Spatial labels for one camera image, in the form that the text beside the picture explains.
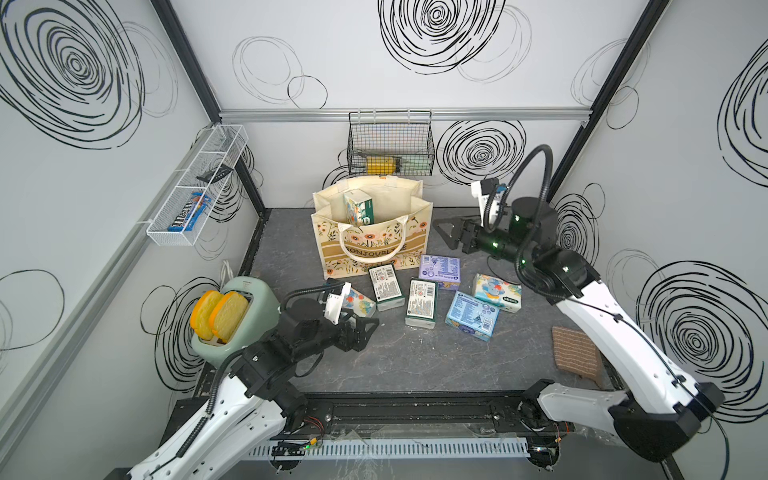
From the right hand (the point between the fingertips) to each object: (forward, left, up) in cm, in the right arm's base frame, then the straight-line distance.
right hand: (447, 220), depth 63 cm
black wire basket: (+44, +12, -9) cm, 47 cm away
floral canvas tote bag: (+12, +11, -20) cm, 25 cm away
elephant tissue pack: (-4, +21, -33) cm, 40 cm away
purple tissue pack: (+10, -5, -34) cm, 36 cm away
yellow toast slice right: (-15, +51, -18) cm, 56 cm away
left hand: (-14, +18, -19) cm, 30 cm away
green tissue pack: (+3, +14, -34) cm, 37 cm away
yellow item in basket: (+29, +16, -8) cm, 35 cm away
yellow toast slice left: (-15, +56, -17) cm, 60 cm away
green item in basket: (+29, +6, -7) cm, 30 cm away
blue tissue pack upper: (-6, -11, -34) cm, 36 cm away
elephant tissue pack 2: (+1, -20, -33) cm, 39 cm away
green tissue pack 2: (-2, +3, -34) cm, 35 cm away
